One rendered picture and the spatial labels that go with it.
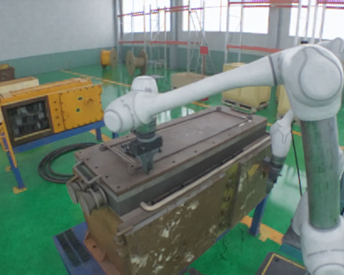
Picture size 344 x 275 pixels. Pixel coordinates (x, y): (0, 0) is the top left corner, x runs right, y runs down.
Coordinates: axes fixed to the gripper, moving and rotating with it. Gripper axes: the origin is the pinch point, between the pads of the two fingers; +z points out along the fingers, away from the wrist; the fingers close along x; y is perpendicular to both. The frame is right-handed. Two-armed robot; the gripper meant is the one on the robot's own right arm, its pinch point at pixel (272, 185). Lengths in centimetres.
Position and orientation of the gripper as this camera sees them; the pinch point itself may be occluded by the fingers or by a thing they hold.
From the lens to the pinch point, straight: 156.1
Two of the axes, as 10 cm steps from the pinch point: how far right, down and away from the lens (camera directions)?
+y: 7.6, 2.7, -5.9
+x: 6.5, -3.1, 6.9
